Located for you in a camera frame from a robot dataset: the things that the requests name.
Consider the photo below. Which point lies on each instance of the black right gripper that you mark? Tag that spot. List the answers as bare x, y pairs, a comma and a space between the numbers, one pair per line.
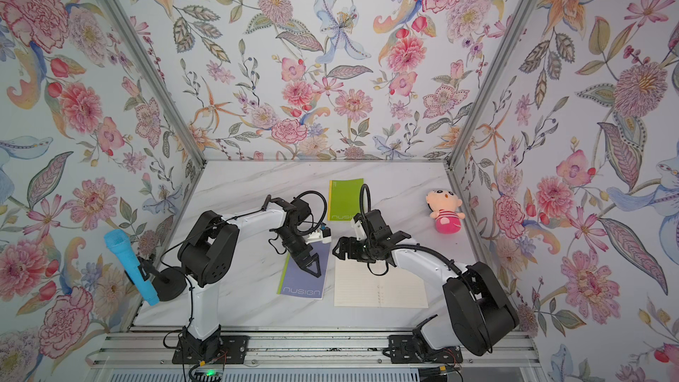
354, 253

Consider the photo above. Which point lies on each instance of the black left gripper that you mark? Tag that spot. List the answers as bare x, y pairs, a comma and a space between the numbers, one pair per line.
301, 255

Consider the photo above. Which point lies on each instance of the purple cover lined notebook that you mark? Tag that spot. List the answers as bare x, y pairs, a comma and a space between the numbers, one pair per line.
296, 283

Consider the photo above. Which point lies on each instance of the yellow cover lined notebook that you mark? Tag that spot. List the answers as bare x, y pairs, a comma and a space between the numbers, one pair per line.
355, 286

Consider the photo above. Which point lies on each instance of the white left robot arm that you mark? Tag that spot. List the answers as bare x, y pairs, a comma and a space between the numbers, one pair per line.
207, 254

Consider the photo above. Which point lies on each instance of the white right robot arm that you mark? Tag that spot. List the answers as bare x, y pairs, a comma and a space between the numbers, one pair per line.
478, 312

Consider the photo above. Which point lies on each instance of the green nusign notebook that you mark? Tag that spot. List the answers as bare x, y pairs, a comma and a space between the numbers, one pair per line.
344, 199

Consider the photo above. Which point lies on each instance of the pink plush doll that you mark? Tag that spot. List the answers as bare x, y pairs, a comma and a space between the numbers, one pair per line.
445, 207

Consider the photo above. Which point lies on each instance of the black microphone stand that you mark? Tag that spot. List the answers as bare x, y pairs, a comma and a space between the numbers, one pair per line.
160, 286

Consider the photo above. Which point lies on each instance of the blue toy microphone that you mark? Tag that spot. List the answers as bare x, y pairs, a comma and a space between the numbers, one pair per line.
118, 242

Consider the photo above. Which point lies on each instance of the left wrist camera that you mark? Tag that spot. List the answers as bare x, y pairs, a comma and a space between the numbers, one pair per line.
322, 234

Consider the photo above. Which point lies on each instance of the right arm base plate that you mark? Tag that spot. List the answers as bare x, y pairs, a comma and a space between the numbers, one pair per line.
410, 349

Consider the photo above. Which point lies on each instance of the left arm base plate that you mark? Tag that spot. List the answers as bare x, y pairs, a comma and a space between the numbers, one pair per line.
216, 349

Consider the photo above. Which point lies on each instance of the aluminium front rail frame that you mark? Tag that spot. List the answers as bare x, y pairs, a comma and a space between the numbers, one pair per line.
286, 335

